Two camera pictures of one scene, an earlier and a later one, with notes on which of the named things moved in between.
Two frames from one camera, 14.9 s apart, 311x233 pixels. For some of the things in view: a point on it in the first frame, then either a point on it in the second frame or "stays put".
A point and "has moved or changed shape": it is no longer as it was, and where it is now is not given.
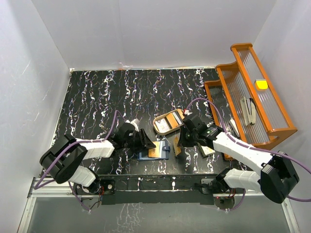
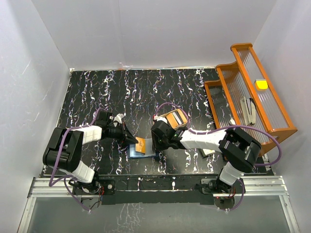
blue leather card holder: [164, 150] has moved or changed shape
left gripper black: [144, 141] to [126, 135]
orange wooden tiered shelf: [247, 106] stays put
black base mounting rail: [152, 191] stays put
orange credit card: [177, 149] has moved or changed shape
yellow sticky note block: [262, 84] stays put
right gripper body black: [191, 140] to [160, 143]
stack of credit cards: [175, 119] stays put
